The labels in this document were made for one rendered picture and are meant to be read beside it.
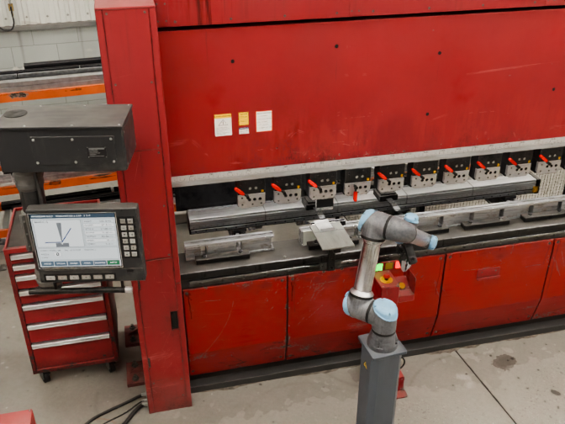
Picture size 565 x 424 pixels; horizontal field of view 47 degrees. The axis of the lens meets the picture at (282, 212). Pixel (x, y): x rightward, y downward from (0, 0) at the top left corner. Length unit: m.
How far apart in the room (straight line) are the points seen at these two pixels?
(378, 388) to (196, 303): 1.10
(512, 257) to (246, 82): 2.01
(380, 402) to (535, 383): 1.32
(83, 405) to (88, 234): 1.61
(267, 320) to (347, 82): 1.44
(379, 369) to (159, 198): 1.34
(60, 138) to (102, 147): 0.16
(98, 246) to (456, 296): 2.31
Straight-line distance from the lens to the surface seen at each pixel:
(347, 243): 3.57
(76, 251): 2.88
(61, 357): 4.22
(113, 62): 2.97
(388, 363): 3.26
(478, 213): 4.13
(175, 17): 3.13
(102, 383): 4.30
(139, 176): 3.16
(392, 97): 3.53
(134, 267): 2.87
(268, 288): 3.73
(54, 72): 5.10
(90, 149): 2.66
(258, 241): 3.69
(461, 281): 4.19
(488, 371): 4.43
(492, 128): 3.89
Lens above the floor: 2.87
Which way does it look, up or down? 29 degrees down
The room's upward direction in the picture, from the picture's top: straight up
